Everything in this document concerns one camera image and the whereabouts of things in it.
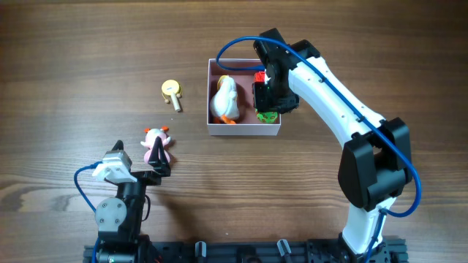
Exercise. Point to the white duck plush toy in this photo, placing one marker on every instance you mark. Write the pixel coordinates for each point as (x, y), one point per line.
(223, 105)

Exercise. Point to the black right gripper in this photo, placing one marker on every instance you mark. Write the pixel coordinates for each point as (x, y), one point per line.
(261, 96)

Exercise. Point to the green ball red numbers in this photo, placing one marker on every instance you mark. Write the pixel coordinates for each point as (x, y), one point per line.
(267, 117)

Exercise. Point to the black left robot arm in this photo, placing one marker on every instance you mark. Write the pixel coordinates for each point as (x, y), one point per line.
(119, 218)

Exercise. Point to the yellow wooden rattle drum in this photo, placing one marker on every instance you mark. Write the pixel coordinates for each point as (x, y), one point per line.
(171, 92)

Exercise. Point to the white box pink inside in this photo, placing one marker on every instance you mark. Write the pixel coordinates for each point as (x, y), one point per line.
(247, 124)

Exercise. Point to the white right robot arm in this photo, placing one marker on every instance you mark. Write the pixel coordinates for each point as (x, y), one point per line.
(372, 171)

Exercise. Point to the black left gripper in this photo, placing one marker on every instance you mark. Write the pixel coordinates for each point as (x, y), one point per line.
(145, 176)

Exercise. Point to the red toy fire truck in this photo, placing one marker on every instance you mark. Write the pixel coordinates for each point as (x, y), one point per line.
(259, 78)

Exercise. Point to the pink pig plush toy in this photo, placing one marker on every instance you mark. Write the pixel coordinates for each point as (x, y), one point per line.
(151, 136)

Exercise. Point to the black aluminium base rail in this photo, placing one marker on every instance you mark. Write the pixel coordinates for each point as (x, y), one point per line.
(310, 251)

